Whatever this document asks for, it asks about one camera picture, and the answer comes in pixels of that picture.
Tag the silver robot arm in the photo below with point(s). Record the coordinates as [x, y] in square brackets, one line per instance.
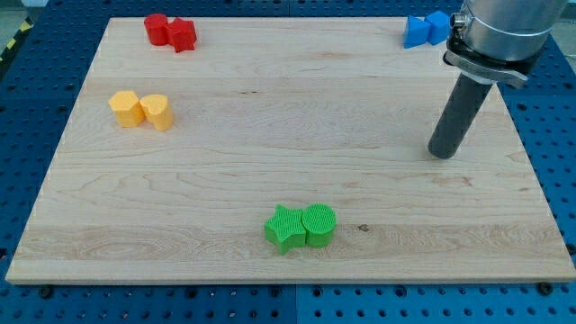
[500, 41]

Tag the wooden board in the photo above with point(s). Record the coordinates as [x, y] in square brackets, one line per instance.
[292, 112]

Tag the green cylinder block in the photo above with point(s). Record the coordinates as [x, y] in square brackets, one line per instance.
[320, 222]

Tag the green star block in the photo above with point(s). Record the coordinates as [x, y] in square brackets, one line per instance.
[285, 229]

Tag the yellow heart block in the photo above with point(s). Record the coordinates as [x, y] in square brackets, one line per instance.
[158, 111]

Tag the red star block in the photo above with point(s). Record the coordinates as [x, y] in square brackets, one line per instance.
[181, 34]

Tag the yellow hexagon block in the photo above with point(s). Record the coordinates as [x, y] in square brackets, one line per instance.
[127, 109]

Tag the red cylinder block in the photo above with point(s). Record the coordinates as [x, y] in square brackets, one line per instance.
[155, 25]

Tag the blue triangle block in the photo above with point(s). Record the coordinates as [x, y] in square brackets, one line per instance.
[416, 32]

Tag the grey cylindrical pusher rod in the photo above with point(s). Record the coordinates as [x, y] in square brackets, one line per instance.
[460, 110]

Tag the blue cube block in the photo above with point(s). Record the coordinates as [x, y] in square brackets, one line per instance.
[439, 27]

